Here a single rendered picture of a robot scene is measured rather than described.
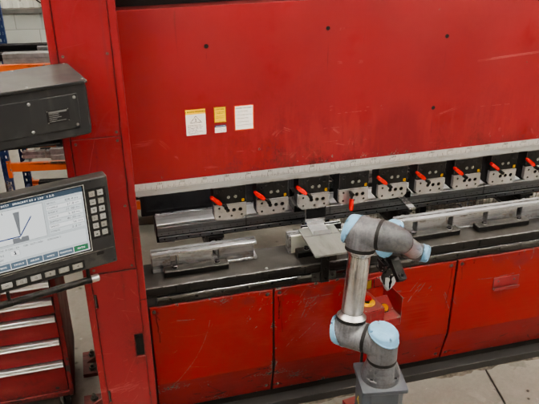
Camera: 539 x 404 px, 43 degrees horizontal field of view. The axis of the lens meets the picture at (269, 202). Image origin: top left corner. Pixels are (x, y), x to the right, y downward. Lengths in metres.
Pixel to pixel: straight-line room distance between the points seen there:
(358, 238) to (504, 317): 1.64
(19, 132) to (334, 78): 1.36
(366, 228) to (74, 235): 1.05
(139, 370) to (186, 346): 0.25
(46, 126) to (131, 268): 0.83
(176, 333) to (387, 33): 1.67
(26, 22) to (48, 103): 5.08
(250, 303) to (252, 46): 1.21
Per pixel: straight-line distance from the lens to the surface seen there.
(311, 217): 3.29
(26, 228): 2.48
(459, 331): 3.89
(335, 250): 3.12
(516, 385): 4.10
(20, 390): 3.78
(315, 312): 3.42
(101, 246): 2.59
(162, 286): 3.13
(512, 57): 3.41
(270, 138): 3.02
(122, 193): 2.78
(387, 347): 2.64
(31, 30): 7.43
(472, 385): 4.03
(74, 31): 2.57
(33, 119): 2.37
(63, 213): 2.49
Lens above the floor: 2.60
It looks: 27 degrees down
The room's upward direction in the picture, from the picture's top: straight up
